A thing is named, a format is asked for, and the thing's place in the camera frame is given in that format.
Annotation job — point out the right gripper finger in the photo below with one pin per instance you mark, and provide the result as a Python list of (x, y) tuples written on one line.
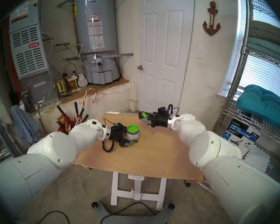
[(146, 121), (150, 113)]

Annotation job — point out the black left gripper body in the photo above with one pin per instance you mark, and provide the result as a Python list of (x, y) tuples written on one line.
[(116, 134)]

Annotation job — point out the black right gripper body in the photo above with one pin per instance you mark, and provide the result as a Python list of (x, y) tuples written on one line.
[(162, 119)]

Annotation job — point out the black lid with green tape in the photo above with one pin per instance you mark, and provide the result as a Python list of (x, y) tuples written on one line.
[(143, 115)]

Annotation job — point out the white labelled paint jar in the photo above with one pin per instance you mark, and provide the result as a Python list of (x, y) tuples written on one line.
[(133, 134)]

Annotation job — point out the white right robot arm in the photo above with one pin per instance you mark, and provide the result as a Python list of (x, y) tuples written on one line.
[(224, 160)]

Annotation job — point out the gray robot base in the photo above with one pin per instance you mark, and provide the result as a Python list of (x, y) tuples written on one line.
[(130, 220)]

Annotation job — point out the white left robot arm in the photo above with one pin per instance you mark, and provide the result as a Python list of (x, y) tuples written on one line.
[(42, 160)]

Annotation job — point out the folding table with board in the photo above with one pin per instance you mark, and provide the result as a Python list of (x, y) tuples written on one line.
[(140, 160)]

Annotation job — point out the black grip steel rod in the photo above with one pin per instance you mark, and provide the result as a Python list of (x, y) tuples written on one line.
[(85, 118), (81, 112)]

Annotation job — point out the striped candy cane decoration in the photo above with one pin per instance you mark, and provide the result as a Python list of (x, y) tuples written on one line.
[(95, 95)]

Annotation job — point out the plywood platform board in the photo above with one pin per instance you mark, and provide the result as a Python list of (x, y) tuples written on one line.
[(102, 87)]

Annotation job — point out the white panel door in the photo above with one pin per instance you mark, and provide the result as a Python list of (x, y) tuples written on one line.
[(165, 62)]

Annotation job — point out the orange plastic bucket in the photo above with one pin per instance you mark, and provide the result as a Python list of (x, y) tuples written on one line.
[(59, 129)]

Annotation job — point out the crumpled aluminium foil bundle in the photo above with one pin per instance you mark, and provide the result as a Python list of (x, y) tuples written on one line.
[(82, 81)]

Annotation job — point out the black caster wheel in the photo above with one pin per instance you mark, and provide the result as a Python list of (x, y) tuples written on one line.
[(188, 184)]

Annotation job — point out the black base knob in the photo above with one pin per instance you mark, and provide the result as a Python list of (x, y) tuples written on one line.
[(94, 205), (171, 206)]

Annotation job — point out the pale yellow jug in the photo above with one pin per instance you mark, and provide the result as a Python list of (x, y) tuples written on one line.
[(60, 87)]

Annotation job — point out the utility pump carton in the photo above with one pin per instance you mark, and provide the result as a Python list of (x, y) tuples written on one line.
[(245, 132)]

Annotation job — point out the blue hanging towel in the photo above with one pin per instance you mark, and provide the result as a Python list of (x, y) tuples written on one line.
[(23, 125)]

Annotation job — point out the gray water heater tank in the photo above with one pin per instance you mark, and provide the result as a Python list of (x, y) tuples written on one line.
[(109, 27)]

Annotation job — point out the teal tufted cushion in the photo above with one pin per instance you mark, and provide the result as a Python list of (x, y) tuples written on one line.
[(263, 102)]

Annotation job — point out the gas pipe with yellow valve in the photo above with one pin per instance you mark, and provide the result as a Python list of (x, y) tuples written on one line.
[(65, 43)]

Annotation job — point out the white zigzag edged sheet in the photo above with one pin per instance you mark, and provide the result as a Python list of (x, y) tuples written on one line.
[(259, 159)]

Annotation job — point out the window with white blinds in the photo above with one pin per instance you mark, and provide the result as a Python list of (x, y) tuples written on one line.
[(261, 74)]

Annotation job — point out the aluminium ladder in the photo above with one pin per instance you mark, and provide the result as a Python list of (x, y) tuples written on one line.
[(4, 155)]

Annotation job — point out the gray Bryant furnace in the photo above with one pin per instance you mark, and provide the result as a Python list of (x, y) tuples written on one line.
[(30, 55)]

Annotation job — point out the pale teal folded cushion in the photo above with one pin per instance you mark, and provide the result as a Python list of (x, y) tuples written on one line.
[(263, 47)]

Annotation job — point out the olive gray folded cushion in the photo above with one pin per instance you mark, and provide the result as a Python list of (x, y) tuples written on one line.
[(266, 31)]

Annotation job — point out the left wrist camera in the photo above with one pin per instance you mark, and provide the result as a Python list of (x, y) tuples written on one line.
[(117, 125)]

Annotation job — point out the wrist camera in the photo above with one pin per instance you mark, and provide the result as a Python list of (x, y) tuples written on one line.
[(163, 110), (117, 125)]

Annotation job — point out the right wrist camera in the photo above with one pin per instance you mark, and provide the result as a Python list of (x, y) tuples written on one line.
[(163, 110)]

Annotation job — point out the white wall light switch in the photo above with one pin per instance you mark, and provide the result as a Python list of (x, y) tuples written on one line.
[(200, 52)]

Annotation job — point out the wooden anchor wall decoration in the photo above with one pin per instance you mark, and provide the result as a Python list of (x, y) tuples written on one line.
[(211, 27)]

